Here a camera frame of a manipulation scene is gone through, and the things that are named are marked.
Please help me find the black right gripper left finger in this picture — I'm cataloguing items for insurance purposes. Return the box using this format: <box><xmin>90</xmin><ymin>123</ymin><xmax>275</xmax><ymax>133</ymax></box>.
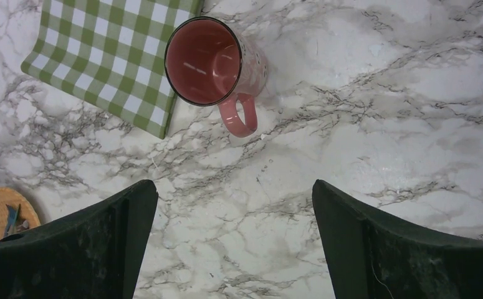
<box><xmin>0</xmin><ymin>179</ymin><xmax>158</xmax><ymax>298</ymax></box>

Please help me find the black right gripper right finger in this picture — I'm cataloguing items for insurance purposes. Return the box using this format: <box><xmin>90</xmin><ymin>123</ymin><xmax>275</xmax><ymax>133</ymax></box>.
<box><xmin>312</xmin><ymin>180</ymin><xmax>483</xmax><ymax>298</ymax></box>

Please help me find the green white checkered cloth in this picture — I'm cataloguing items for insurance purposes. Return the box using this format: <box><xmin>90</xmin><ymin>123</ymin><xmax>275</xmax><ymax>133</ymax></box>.
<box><xmin>21</xmin><ymin>0</ymin><xmax>203</xmax><ymax>139</ymax></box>

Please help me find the pink ceramic mug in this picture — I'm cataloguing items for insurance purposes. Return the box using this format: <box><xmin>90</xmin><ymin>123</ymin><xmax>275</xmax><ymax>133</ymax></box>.
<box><xmin>165</xmin><ymin>16</ymin><xmax>269</xmax><ymax>138</ymax></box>

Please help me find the orange woven plate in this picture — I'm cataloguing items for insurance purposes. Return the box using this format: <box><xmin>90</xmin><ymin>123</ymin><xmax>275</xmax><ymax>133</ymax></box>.
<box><xmin>0</xmin><ymin>187</ymin><xmax>41</xmax><ymax>240</ymax></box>

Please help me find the blue handled utensil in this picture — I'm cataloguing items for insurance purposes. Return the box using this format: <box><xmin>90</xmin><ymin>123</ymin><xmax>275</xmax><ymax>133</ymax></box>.
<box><xmin>3</xmin><ymin>204</ymin><xmax>21</xmax><ymax>237</ymax></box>

